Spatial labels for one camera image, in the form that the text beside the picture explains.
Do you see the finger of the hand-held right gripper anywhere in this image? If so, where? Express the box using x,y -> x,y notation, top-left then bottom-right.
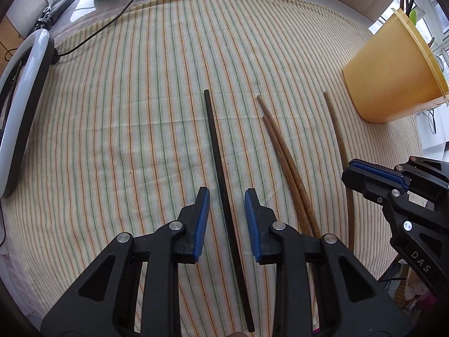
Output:
342,166 -> 418,236
349,156 -> 449,202

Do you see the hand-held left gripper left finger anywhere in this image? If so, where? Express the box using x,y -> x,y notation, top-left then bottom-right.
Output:
40,187 -> 210,337

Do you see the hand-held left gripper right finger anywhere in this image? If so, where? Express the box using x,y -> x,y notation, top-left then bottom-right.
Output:
244,188 -> 411,337

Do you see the black chopstick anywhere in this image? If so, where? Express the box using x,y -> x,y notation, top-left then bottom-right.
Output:
204,90 -> 255,332

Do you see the yellow plastic container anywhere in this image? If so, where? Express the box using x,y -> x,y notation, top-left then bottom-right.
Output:
343,7 -> 449,123

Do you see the dark brown wooden chopstick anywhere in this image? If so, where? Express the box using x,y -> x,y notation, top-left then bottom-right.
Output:
257,95 -> 322,238
263,117 -> 313,234

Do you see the striped cloth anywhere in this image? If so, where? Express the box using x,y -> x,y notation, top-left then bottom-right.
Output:
0,0 -> 423,337

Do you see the black cable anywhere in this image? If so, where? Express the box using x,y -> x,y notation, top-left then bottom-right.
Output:
56,0 -> 140,57

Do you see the white ring light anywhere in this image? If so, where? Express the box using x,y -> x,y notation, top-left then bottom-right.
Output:
0,24 -> 58,199

